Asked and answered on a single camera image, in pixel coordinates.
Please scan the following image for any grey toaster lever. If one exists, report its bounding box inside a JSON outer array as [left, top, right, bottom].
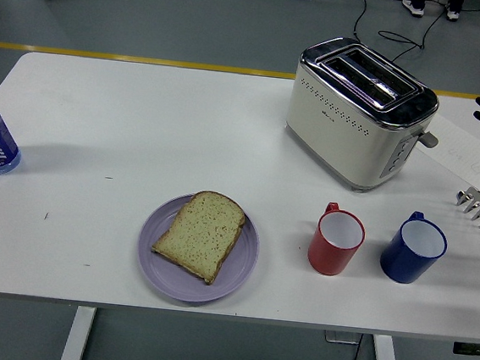
[[412, 129, 440, 150]]

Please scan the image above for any bread slice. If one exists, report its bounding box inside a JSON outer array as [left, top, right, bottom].
[[148, 186, 249, 289]]

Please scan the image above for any purple plate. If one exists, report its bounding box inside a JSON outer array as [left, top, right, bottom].
[[133, 188, 265, 310]]

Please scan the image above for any white paper sheet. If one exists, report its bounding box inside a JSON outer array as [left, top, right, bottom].
[[409, 110, 480, 190]]

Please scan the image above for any person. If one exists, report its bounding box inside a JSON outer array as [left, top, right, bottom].
[[400, 0, 466, 23]]

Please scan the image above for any cream chrome toaster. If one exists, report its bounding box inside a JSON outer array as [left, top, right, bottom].
[[279, 31, 449, 200]]

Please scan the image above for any blue mug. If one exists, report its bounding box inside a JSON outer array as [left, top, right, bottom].
[[378, 208, 450, 288]]

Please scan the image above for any red mug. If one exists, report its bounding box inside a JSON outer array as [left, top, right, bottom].
[[305, 199, 368, 280]]

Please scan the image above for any black table control panel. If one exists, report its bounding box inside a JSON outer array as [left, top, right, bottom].
[[451, 341, 480, 357]]

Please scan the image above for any yellow floor tape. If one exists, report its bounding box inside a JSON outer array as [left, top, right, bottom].
[[0, 41, 480, 102]]

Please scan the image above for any black floor cable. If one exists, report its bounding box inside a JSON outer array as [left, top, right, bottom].
[[348, 0, 456, 69]]

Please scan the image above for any clear bracket under table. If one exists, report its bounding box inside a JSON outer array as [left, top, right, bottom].
[[323, 329, 365, 345]]

